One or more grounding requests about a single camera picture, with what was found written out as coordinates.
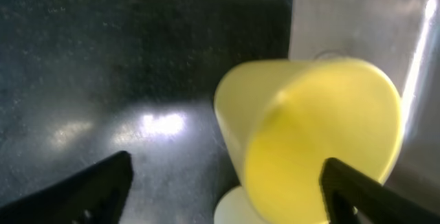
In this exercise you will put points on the white cup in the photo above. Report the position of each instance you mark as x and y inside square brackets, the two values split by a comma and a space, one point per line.
[230, 207]

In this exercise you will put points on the yellow cup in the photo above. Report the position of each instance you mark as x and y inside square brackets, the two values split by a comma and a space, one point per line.
[302, 131]

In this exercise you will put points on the steel sink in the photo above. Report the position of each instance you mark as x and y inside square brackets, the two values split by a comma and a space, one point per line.
[361, 18]

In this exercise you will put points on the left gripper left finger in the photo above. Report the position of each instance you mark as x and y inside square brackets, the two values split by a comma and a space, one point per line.
[68, 196]

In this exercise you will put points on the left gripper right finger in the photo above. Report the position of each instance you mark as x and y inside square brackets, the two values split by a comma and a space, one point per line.
[364, 200]

